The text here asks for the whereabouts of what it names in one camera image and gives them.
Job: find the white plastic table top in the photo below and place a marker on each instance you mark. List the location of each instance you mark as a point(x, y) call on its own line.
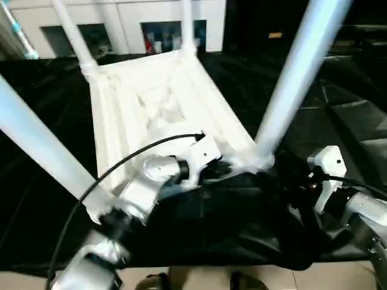
point(157, 103)

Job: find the white plastic table leg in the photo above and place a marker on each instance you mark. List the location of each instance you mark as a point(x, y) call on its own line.
point(75, 36)
point(187, 24)
point(36, 139)
point(302, 72)

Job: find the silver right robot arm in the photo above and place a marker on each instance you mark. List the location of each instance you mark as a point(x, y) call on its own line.
point(366, 223)

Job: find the black work mat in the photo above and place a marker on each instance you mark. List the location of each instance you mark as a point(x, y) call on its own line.
point(338, 121)

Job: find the small yellow tag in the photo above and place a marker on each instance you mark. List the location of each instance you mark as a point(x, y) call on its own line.
point(275, 35)

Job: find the white cabinet with glass doors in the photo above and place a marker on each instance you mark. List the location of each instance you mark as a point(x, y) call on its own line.
point(121, 18)

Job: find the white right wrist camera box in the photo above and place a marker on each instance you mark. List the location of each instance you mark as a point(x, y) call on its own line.
point(328, 172)

